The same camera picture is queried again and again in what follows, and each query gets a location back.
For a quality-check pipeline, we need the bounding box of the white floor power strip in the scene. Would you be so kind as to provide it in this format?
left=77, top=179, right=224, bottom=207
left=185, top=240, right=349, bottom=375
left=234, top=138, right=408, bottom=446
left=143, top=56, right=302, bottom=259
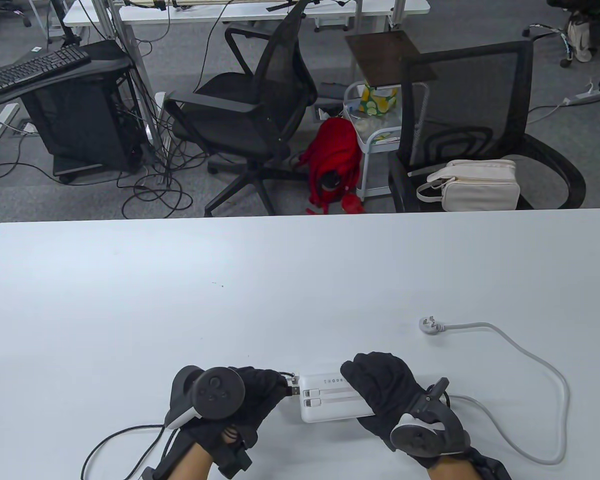
left=562, top=85, right=600, bottom=106

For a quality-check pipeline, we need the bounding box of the white background desk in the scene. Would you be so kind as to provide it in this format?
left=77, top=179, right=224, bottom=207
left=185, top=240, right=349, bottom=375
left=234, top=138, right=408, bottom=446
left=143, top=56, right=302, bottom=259
left=62, top=0, right=431, bottom=28

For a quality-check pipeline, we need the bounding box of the brown side table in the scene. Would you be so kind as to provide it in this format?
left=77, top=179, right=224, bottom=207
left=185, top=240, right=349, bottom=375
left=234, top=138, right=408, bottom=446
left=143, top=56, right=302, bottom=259
left=345, top=30, right=438, bottom=91

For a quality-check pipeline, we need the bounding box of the black swivel office chair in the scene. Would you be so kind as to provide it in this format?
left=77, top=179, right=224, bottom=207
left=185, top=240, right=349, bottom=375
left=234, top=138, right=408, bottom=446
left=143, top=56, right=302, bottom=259
left=162, top=0, right=321, bottom=217

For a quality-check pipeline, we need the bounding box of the black wrist sensor box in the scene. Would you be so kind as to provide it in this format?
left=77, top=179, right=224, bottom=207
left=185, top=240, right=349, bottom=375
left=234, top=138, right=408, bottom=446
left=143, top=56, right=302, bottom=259
left=457, top=446, right=512, bottom=480
left=215, top=425, right=254, bottom=478

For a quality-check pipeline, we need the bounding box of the person's left hand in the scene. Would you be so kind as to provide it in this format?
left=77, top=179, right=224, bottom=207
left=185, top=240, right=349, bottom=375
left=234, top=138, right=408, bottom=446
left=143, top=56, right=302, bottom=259
left=179, top=368, right=289, bottom=454

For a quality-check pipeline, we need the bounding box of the green yellow tissue pack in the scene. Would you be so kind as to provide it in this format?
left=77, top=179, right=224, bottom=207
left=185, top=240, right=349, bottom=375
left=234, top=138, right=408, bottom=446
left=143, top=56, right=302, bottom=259
left=358, top=85, right=401, bottom=116

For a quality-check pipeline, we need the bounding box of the black and white controller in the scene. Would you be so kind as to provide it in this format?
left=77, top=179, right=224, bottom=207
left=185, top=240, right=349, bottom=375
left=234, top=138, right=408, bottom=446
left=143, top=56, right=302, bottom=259
left=390, top=377, right=471, bottom=458
left=165, top=365, right=246, bottom=431

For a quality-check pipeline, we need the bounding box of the black keyboard stand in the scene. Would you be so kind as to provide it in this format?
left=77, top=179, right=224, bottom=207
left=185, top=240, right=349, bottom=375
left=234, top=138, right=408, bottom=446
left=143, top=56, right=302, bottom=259
left=0, top=40, right=133, bottom=108

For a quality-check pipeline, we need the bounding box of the black charging cable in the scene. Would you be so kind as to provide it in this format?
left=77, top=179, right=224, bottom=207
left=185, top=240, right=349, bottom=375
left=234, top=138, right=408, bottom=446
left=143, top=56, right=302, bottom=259
left=81, top=370, right=302, bottom=480

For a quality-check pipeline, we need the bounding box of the cream handbag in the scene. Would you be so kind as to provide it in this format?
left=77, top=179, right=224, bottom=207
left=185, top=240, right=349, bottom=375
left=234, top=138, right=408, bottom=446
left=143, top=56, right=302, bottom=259
left=416, top=159, right=522, bottom=213

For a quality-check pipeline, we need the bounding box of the person's right hand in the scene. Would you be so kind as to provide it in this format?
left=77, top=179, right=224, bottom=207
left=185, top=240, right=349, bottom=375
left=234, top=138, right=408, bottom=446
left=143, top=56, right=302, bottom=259
left=340, top=351, right=469, bottom=469

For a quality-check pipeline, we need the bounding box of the red backpack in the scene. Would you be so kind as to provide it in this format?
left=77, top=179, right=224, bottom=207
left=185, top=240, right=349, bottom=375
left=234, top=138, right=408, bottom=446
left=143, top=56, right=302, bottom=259
left=297, top=117, right=367, bottom=216

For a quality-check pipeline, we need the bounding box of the black computer tower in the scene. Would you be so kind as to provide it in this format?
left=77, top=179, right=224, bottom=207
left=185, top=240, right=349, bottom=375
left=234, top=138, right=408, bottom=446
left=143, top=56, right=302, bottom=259
left=19, top=77, right=146, bottom=183

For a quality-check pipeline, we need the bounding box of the person's left forearm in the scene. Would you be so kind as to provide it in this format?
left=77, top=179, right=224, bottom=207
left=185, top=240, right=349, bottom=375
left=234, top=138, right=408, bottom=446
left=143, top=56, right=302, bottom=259
left=172, top=442, right=222, bottom=480

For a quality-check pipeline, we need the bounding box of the white hanging bag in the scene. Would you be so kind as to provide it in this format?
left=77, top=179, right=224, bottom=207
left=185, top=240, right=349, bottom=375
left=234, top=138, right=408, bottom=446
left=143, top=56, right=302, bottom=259
left=566, top=19, right=593, bottom=63

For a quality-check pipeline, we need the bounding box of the person's right forearm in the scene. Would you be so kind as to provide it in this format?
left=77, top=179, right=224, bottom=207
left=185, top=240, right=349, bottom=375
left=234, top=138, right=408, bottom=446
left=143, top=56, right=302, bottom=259
left=426, top=457, right=481, bottom=480

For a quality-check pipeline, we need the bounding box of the white desk leg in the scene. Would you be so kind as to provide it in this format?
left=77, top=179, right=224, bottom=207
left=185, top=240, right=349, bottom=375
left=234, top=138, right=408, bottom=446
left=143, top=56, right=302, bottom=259
left=0, top=102, right=21, bottom=183

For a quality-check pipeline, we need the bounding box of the white trolley cart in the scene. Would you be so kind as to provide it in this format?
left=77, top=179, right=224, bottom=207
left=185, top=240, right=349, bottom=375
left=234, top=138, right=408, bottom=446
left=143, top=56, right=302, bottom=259
left=342, top=82, right=406, bottom=202

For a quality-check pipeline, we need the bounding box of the chrome base office chair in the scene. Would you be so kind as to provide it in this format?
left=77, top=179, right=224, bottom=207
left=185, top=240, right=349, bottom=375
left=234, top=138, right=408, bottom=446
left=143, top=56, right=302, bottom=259
left=522, top=0, right=600, bottom=68

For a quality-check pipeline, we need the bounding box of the black mesh armchair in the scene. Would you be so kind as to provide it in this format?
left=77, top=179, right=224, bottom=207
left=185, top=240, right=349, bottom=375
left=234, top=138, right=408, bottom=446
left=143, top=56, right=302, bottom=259
left=387, top=40, right=587, bottom=213

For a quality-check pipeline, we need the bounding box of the white battery pack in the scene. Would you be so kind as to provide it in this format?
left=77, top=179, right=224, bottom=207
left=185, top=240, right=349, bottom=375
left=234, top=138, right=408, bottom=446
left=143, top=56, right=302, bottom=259
left=297, top=372, right=381, bottom=423

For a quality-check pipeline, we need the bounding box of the bundle of black floor cables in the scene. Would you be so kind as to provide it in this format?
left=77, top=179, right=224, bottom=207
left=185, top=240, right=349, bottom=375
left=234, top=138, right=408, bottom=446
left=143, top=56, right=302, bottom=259
left=117, top=135, right=211, bottom=221

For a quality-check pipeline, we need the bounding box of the black keyboard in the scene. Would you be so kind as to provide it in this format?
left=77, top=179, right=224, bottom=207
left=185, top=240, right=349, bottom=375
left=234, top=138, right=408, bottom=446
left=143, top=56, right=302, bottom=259
left=0, top=44, right=92, bottom=95

